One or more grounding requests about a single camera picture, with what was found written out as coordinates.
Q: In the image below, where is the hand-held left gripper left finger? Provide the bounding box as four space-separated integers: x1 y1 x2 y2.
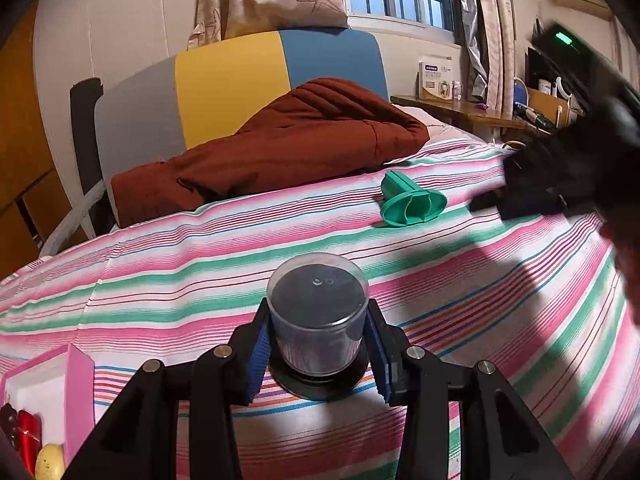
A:
62 297 273 480

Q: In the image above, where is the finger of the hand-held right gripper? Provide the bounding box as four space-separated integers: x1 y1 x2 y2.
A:
469 188 507 219

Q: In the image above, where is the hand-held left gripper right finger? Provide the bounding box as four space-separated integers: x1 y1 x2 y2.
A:
362 297 576 480

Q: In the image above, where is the grey cup with black lid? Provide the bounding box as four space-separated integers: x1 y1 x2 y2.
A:
266 255 371 401

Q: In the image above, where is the green plastic mold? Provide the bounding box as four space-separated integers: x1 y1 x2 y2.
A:
380 170 447 228

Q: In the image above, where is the pink shallow tray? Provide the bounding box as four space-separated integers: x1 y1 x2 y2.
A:
0 344 96 480

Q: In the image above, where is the yellow oval mold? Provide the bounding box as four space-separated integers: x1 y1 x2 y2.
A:
35 442 66 480

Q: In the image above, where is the red plastic block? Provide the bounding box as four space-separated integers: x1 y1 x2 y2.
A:
17 409 43 476

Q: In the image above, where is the brown flower mold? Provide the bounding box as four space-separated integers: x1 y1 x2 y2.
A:
0 402 21 441

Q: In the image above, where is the wooden desk organizer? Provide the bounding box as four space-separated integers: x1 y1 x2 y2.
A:
525 87 573 128

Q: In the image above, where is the pink green striped blanket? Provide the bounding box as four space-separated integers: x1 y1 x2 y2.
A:
0 137 640 480

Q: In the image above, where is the wooden bedside desk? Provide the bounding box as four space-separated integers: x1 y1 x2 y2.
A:
390 94 531 136

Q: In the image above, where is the pale pink pillow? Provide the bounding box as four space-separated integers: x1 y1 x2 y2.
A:
390 104 476 143

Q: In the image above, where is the white cardboard box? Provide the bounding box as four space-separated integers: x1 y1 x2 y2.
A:
417 56 453 101

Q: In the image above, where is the silver beige side curtain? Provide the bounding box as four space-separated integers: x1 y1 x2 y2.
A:
452 0 516 121

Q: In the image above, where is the brown quilted duvet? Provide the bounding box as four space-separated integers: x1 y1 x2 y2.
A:
110 77 431 228

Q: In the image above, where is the grey yellow blue headboard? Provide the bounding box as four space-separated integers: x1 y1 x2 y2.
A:
94 29 391 226

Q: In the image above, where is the wooden wardrobe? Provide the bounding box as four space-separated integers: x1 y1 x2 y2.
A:
0 5 76 266

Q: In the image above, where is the white bed frame rail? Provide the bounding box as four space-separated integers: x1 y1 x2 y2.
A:
37 180 108 258

